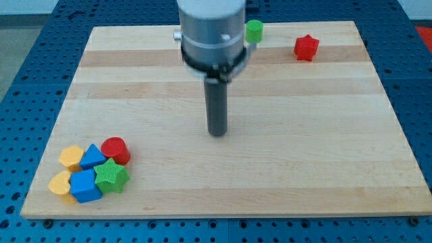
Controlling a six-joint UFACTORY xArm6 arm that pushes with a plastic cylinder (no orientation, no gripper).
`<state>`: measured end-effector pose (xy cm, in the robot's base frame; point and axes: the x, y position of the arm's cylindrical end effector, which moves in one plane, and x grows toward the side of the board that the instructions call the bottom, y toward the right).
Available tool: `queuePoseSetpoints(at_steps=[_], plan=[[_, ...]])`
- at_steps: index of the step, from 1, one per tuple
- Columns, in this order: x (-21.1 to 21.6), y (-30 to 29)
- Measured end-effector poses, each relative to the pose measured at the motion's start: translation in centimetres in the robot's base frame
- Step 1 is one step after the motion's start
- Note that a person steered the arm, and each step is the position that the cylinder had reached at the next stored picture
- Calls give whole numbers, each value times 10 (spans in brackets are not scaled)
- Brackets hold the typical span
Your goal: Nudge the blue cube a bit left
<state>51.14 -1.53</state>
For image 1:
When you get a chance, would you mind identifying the yellow heart block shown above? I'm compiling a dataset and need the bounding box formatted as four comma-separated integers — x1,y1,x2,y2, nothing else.
48,171,78,205

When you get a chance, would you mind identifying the green star block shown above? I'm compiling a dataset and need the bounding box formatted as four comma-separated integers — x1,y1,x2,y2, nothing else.
94,158,130,194

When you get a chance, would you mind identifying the green cylinder block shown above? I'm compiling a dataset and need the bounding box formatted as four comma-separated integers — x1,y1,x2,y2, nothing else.
245,20,264,43

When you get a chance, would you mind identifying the silver robot arm cylinder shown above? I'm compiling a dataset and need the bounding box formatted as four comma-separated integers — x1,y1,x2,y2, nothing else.
173,0,257,84

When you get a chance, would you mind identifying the blue triangle block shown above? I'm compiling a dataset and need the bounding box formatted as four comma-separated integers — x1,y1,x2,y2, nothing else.
79,144,107,170

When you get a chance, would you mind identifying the blue cube block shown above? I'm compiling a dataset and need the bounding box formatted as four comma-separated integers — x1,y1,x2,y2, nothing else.
70,169,103,203

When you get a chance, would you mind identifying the yellow hexagon block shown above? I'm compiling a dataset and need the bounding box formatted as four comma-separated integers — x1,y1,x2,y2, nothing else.
59,145,84,173

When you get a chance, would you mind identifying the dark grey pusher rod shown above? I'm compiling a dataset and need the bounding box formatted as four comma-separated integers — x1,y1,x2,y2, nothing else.
204,78,227,136

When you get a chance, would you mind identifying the light wooden board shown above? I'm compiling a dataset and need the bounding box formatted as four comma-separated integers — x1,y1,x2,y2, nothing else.
21,21,431,219

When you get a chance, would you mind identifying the red star block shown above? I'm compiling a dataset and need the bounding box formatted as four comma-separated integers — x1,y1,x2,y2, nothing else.
294,34,319,61

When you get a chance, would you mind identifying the red cylinder block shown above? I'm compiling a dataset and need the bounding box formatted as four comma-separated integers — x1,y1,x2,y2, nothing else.
101,137,131,165

